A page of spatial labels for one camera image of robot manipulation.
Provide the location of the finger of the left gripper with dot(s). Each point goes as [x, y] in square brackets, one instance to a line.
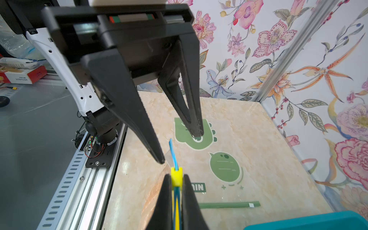
[179, 79]

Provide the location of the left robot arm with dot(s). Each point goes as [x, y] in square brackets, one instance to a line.
[24, 18]

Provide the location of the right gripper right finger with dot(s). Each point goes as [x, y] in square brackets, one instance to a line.
[192, 218]

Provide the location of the clear green-zip bag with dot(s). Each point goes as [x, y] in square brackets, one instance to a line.
[215, 165]

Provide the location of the clear blue-zip bag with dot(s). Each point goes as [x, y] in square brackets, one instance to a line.
[176, 195]

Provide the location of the teal plastic basket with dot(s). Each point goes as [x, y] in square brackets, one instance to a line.
[345, 220]

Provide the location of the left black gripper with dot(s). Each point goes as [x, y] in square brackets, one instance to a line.
[112, 44]

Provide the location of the red white box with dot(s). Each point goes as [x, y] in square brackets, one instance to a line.
[22, 76]

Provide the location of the aluminium front rail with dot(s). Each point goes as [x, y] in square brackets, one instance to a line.
[81, 198]

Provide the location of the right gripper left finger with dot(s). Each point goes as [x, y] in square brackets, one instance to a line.
[162, 215]

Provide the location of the yellow zipper slider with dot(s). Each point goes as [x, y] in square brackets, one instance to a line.
[177, 177]

